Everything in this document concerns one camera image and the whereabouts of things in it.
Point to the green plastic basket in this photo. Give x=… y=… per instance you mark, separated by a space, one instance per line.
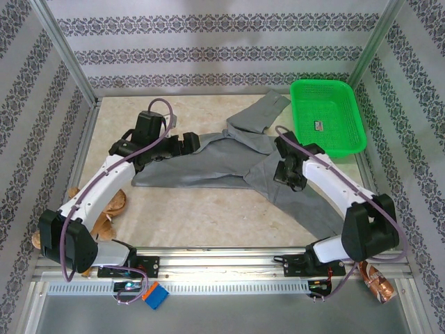
x=344 y=139

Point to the grey long sleeve shirt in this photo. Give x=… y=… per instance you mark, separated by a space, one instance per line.
x=208 y=163

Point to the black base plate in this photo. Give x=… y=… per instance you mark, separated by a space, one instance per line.
x=151 y=266
x=293 y=266

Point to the aluminium frame post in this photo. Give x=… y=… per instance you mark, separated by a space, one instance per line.
x=68 y=52
x=380 y=35

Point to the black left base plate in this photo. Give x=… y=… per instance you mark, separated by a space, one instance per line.
x=151 y=266

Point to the brown teddy bear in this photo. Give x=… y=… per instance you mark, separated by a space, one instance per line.
x=116 y=203

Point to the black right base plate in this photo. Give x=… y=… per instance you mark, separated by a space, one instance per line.
x=293 y=266

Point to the aluminium table side rail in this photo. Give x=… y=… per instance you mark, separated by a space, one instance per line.
x=88 y=121
x=368 y=174

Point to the small label sticker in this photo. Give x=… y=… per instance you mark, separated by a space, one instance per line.
x=318 y=125

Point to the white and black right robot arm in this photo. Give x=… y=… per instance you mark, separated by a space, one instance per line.
x=330 y=177

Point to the blue and orange block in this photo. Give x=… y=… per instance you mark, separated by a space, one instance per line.
x=158 y=298

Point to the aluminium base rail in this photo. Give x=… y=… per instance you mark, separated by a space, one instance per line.
x=226 y=266

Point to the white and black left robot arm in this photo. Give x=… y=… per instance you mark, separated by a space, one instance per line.
x=101 y=184

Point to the black electronics board with LED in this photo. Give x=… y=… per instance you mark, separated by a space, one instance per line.
x=318 y=284
x=128 y=286

